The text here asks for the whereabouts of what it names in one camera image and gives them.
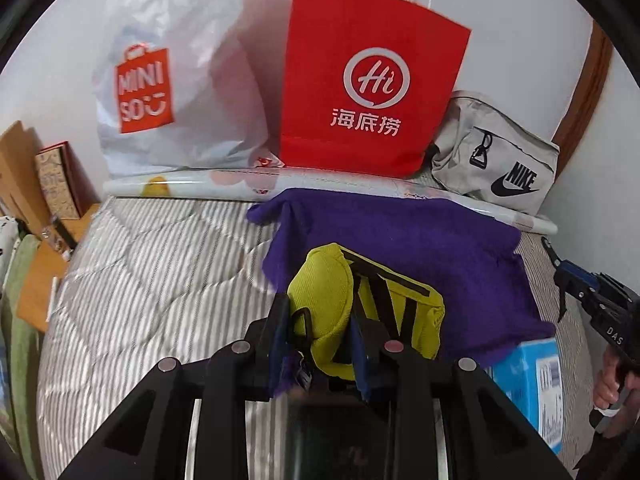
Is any wooden headboard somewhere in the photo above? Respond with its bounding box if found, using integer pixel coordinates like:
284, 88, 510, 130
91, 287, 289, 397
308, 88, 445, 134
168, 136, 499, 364
0, 120, 50, 238

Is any rolled patterned mat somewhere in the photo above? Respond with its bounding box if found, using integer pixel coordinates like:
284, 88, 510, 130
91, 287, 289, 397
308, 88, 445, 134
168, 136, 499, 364
103, 168, 558, 235

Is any white spotted pillow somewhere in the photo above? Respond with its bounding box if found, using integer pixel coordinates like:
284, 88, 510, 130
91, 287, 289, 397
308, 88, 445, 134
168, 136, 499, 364
0, 216, 21, 292

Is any grey Nike bag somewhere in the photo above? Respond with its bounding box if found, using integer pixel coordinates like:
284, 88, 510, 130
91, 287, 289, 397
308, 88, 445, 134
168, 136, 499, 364
431, 91, 560, 216

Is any green bed sheet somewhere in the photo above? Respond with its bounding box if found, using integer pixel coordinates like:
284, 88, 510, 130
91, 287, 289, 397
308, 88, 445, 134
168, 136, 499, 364
1, 235, 44, 479

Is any brown wooden door frame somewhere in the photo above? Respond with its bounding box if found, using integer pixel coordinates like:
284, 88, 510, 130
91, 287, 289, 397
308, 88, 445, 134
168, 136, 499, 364
553, 21, 613, 177

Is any blue white carton box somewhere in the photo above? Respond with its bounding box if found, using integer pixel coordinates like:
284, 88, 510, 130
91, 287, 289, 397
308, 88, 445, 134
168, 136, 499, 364
487, 338, 564, 454

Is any white Miniso plastic bag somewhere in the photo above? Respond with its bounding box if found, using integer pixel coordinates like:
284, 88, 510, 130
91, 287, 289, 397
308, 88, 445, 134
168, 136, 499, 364
93, 0, 280, 179

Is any person's right hand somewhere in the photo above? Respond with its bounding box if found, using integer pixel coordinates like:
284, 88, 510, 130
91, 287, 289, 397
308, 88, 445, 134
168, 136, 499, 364
593, 346, 640, 415

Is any red Haidilao paper bag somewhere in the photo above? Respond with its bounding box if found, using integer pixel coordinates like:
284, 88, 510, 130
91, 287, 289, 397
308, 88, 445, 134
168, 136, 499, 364
280, 0, 471, 178

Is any yellow black pouch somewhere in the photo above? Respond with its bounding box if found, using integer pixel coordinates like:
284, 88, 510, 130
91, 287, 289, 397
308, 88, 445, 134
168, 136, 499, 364
286, 243, 445, 380

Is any purple towel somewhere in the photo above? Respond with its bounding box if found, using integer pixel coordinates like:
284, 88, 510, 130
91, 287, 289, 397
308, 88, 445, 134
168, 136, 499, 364
246, 188, 555, 367

